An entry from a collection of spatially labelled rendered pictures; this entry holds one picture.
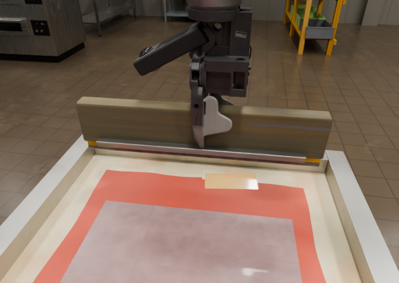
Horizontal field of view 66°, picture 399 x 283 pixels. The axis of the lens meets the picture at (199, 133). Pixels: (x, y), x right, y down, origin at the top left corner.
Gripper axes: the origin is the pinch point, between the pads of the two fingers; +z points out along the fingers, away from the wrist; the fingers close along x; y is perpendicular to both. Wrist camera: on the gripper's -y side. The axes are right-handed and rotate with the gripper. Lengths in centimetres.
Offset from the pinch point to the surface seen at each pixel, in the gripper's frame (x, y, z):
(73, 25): 388, -240, 69
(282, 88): 289, 54, 109
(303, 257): -11.6, 17.6, 13.9
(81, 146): 7.7, -27.2, 10.2
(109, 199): -3.5, -16.7, 13.7
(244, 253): -12.0, 8.7, 13.8
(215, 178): 5.3, 2.5, 13.8
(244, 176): 6.7, 8.5, 13.8
